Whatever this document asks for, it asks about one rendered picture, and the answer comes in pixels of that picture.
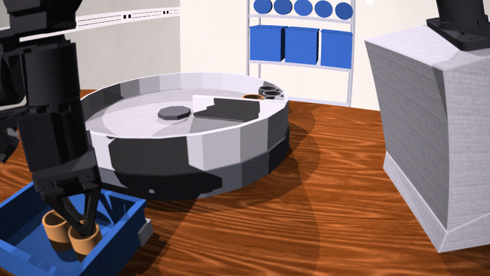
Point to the bronze bushing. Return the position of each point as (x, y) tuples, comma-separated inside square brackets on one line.
[(57, 229), (253, 96), (83, 245)]

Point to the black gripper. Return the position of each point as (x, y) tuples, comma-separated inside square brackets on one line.
[(78, 175)]

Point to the blue open tray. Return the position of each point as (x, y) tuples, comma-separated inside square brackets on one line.
[(25, 249)]

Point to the white round turntable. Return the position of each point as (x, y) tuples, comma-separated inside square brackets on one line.
[(185, 135)]

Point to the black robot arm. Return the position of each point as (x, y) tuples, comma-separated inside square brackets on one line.
[(45, 70)]

